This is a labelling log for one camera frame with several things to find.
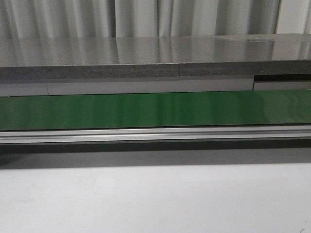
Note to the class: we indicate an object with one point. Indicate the green conveyor belt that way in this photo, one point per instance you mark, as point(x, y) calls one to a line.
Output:
point(155, 110)

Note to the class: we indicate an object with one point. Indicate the grey stone countertop slab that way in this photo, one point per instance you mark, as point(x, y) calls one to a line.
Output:
point(81, 66)

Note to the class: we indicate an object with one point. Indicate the white pleated curtain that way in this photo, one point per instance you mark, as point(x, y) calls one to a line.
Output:
point(149, 18)

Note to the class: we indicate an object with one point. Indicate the aluminium conveyor side rail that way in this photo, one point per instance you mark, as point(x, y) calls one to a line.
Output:
point(155, 134)

